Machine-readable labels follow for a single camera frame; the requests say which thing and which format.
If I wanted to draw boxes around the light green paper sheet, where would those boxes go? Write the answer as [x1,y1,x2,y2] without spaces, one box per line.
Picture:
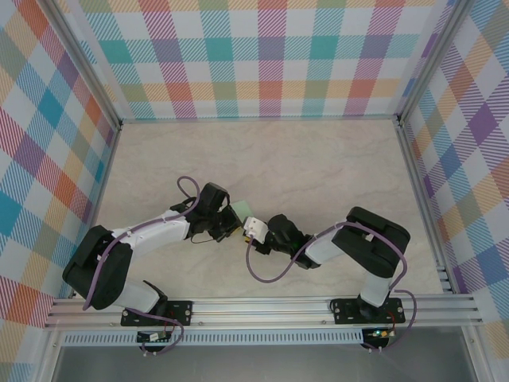
[229,200,255,220]

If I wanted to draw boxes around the grey metal sheet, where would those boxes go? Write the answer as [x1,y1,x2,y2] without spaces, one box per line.
[51,342,476,382]

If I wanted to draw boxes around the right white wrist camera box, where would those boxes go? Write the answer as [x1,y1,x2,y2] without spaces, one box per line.
[243,216,271,244]

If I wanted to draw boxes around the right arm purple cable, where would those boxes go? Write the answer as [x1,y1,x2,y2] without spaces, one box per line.
[245,222,418,353]

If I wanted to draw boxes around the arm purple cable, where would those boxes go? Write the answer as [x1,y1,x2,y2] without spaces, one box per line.
[82,176,201,356]
[245,222,418,353]

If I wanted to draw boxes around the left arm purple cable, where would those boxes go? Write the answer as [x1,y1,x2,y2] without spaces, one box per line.
[82,176,201,356]

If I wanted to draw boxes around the long aluminium mounting rail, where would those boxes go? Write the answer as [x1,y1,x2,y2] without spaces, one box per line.
[43,294,484,330]

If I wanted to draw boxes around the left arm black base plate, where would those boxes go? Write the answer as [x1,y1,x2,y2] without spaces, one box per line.
[121,300,194,328]

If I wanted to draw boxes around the perforated grey cable tray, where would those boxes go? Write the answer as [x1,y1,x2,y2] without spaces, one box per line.
[62,328,365,346]

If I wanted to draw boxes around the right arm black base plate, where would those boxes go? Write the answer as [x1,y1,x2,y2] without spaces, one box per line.
[332,298,406,325]

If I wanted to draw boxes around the thin aluminium cross rail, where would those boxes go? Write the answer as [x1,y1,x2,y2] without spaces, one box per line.
[119,114,401,123]

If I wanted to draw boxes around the aluminium side rail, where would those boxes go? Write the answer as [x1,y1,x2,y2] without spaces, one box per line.
[395,119,455,294]
[70,123,122,299]

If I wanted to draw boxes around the aluminium frame post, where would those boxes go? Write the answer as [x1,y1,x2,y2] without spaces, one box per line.
[39,0,123,129]
[396,0,471,127]

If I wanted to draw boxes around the aluminium frame leg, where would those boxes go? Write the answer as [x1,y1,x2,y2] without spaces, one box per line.
[463,324,489,382]
[35,329,64,382]

